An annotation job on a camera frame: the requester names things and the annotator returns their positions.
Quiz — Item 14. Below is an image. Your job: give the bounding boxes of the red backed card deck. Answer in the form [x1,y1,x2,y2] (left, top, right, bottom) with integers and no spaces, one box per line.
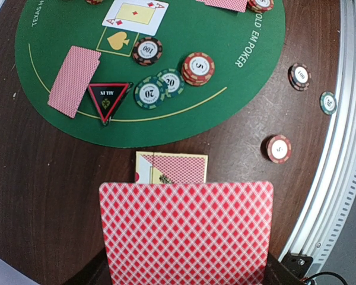
[98,181,274,284]

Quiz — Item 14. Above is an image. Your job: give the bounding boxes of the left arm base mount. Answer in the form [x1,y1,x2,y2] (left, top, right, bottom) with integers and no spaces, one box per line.
[280,252,356,285]

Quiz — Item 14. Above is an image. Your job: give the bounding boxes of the ace of diamonds card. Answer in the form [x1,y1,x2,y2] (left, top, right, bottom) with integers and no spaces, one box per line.
[102,0,169,36]

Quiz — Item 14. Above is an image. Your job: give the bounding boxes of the red 5 chip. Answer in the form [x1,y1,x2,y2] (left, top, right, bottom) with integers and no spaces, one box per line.
[85,0,103,5]
[247,0,275,13]
[181,52,215,86]

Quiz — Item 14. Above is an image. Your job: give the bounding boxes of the round green poker mat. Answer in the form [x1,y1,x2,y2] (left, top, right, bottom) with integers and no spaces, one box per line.
[15,1,285,148]

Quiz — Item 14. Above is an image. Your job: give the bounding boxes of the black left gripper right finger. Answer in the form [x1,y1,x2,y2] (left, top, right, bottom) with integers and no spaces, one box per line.
[266,254,300,285]

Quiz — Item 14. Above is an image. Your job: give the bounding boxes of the playing card box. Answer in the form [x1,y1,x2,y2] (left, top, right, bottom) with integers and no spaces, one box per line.
[135,151,208,184]

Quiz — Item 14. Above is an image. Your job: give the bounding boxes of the face down cards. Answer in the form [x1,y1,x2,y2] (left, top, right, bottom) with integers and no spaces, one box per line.
[198,0,247,12]

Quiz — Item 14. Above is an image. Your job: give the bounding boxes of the red backed card gripper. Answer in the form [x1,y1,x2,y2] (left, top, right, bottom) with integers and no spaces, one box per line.
[47,46,101,118]

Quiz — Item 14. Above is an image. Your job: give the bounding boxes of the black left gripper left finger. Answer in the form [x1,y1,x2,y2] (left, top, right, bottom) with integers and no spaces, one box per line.
[65,252,112,285]

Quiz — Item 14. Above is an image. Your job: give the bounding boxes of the aluminium table front rail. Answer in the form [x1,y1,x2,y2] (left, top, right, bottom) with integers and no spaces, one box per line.
[278,1,356,265]

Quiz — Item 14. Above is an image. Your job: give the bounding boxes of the brown 100 chip stack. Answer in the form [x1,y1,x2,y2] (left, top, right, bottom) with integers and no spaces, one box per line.
[288,62,312,91]

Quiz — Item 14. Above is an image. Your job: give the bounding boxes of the red chip stack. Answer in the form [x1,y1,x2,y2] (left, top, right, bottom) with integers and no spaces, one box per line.
[266,135,292,164]

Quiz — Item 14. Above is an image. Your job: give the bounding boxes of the green 20 chip stack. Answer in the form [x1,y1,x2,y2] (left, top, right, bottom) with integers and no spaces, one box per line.
[320,91,338,115]

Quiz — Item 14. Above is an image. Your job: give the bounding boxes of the black red triangular dealer button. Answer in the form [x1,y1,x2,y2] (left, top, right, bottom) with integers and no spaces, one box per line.
[88,82,134,126]

